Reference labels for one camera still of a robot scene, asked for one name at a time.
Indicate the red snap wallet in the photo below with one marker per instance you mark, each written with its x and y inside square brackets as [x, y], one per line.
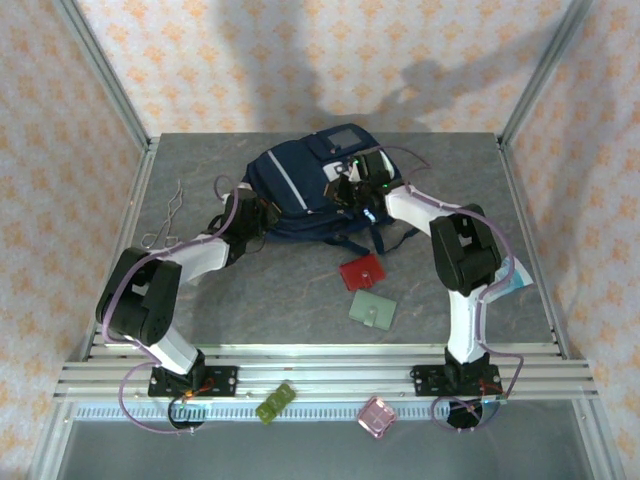
[360, 272]

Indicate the aluminium mounting rail beam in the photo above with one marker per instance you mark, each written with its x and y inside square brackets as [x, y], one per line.
[325, 372]

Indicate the aluminium table side rail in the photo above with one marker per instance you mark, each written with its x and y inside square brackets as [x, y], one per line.
[125, 225]
[542, 260]

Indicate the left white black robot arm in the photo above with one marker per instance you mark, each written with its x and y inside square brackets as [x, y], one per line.
[200, 257]

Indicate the light blue tissue packet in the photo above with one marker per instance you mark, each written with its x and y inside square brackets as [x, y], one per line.
[515, 277]

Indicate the navy blue student backpack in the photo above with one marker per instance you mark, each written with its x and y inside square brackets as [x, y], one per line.
[300, 185]

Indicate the green plastic block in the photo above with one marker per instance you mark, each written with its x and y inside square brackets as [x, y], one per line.
[275, 402]

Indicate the pale green snap wallet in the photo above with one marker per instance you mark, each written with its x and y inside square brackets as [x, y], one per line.
[372, 310]

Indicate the pink square plastic box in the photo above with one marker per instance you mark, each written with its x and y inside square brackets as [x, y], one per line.
[377, 417]

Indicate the aluminium frame post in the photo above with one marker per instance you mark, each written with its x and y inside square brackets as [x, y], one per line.
[540, 75]
[105, 75]

